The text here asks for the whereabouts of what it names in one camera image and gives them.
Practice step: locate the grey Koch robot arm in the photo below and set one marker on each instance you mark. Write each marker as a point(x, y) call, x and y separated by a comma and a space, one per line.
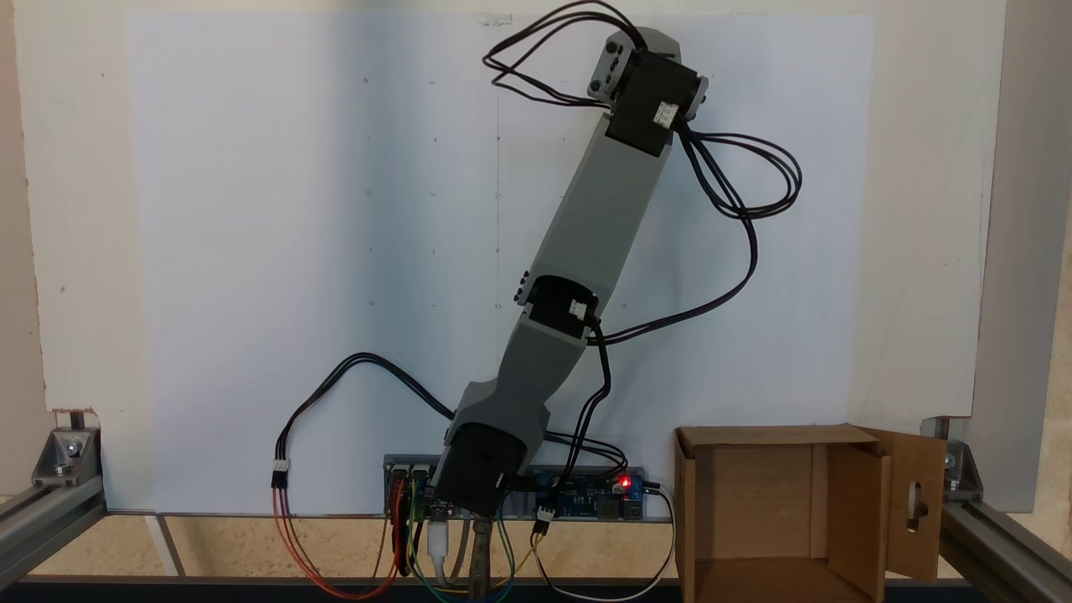
point(603, 209)

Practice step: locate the clear tape strip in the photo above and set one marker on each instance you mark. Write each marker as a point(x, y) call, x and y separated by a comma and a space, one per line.
point(494, 18)

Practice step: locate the large white paper sheet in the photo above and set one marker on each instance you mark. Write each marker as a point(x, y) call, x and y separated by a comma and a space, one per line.
point(293, 209)

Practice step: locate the blue circuit board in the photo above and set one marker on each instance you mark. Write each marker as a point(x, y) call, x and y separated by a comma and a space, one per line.
point(586, 496)

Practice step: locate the open cardboard box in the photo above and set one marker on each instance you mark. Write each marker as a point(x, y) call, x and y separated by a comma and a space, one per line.
point(854, 502)

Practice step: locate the white USB plug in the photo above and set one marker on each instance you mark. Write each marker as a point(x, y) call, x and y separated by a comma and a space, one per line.
point(438, 538)

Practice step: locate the grey base plate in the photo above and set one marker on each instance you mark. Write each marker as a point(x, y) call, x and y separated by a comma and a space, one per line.
point(523, 502)

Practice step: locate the metal corner bracket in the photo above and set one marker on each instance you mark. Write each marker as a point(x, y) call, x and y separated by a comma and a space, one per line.
point(955, 461)
point(63, 452)

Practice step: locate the aluminium frame beam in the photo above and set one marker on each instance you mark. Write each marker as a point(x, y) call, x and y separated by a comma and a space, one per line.
point(42, 528)
point(1005, 548)

